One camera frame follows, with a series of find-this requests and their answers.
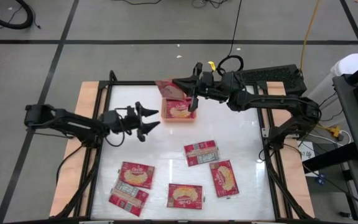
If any black perforated box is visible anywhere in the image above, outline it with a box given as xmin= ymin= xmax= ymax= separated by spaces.
xmin=237 ymin=64 xmax=308 ymax=96

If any white paper sheet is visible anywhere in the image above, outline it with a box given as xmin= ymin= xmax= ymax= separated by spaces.
xmin=296 ymin=141 xmax=316 ymax=178

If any black table frame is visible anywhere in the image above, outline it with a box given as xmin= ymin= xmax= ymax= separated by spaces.
xmin=50 ymin=70 xmax=318 ymax=224

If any red Orville popcorn bag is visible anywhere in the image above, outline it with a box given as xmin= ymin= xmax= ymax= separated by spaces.
xmin=165 ymin=99 xmax=195 ymax=119
xmin=108 ymin=179 xmax=150 ymax=217
xmin=117 ymin=161 xmax=155 ymax=190
xmin=155 ymin=78 xmax=188 ymax=101
xmin=183 ymin=139 xmax=221 ymax=167
xmin=166 ymin=183 xmax=205 ymax=210
xmin=209 ymin=159 xmax=240 ymax=198

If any black hanging cable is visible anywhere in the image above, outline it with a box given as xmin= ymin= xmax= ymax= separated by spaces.
xmin=227 ymin=0 xmax=243 ymax=57

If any white bin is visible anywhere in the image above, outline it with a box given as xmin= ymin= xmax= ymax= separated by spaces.
xmin=308 ymin=53 xmax=358 ymax=105

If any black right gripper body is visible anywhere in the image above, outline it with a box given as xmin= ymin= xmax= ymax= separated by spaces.
xmin=188 ymin=62 xmax=230 ymax=113

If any wooden base board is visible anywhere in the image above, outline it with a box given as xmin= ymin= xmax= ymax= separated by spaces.
xmin=48 ymin=81 xmax=316 ymax=219

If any yellow hanging cable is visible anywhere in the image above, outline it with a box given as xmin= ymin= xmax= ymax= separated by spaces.
xmin=299 ymin=0 xmax=322 ymax=68

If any yellow power plug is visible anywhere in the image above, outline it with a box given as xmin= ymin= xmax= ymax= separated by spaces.
xmin=324 ymin=124 xmax=344 ymax=141

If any black hose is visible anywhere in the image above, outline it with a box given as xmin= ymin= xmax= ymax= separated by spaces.
xmin=0 ymin=0 xmax=34 ymax=30

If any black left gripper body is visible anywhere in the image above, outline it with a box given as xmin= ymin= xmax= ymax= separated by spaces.
xmin=119 ymin=113 xmax=142 ymax=136

